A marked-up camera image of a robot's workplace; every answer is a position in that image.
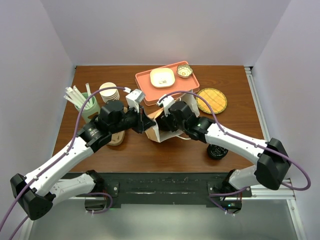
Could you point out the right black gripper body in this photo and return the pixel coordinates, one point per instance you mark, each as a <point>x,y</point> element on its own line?
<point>171,122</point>

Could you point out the stack of black lids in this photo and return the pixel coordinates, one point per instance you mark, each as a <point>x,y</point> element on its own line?
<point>216,152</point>

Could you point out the green straw holder cup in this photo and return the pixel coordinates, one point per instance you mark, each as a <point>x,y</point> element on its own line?
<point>90,110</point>

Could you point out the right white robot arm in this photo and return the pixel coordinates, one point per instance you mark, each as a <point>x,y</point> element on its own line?
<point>269,159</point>

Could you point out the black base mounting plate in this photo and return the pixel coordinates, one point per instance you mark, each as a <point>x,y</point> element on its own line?
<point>156,188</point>

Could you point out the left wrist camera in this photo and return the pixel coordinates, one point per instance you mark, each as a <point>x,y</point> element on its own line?
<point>134,98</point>

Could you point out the round woven yellow coaster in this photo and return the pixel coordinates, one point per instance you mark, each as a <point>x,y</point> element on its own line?
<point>214,97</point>

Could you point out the brown paper bag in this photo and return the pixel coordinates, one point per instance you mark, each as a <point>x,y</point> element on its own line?
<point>157,135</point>

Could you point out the cream square plate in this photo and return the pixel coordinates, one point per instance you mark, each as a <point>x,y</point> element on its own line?
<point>162,78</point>

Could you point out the small floral bowl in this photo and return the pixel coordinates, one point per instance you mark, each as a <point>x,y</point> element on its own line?
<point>184,71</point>

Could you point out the stack of paper cups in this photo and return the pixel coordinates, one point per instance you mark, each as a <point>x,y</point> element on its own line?
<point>109,94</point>

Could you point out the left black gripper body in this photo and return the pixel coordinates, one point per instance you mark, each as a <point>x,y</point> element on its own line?
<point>133,120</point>

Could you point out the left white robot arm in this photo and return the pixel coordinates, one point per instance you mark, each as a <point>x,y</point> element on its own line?
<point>38,191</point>

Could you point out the wrapped white straw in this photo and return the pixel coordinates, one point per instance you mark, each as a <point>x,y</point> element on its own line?
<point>69,92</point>
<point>77,103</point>
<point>81,97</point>

